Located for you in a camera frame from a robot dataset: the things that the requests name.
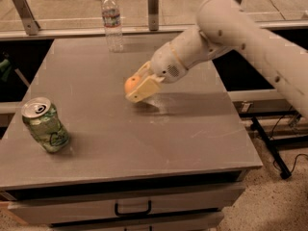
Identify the orange fruit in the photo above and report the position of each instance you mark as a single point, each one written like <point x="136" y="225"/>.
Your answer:
<point x="131" y="83"/>

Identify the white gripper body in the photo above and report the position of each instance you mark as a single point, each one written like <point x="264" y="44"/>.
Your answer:
<point x="166" y="64"/>

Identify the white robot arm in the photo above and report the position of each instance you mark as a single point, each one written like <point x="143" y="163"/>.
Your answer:
<point x="222" y="26"/>

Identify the crushed green soda can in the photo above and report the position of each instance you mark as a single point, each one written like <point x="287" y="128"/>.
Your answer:
<point x="41" y="119"/>

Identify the clear plastic water bottle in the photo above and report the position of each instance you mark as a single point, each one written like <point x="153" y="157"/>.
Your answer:
<point x="112" y="25"/>

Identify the black metal stand leg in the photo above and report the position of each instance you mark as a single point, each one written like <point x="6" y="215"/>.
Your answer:
<point x="285" y="173"/>

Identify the grey lower drawer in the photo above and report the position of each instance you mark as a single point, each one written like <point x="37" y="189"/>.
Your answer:
<point x="185" y="222"/>

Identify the green object at left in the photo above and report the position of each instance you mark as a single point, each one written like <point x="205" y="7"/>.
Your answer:
<point x="5" y="70"/>

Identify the grey drawer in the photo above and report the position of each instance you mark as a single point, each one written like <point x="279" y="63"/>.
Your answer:
<point x="101" y="206"/>
<point x="185" y="222"/>

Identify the metal railing bar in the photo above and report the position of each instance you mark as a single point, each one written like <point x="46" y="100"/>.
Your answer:
<point x="131" y="30"/>

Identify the grey upper drawer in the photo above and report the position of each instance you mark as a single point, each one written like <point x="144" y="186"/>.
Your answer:
<point x="101" y="206"/>

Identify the black drawer handle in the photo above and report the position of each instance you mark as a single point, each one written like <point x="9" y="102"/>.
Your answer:
<point x="133" y="209"/>

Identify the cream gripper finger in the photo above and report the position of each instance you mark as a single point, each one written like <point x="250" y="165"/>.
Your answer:
<point x="144" y="71"/>
<point x="145" y="88"/>

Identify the left metal railing bracket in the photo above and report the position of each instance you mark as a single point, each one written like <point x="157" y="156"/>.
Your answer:
<point x="30" y="25"/>

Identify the middle metal railing bracket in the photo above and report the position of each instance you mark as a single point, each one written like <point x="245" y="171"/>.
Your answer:
<point x="153" y="15"/>

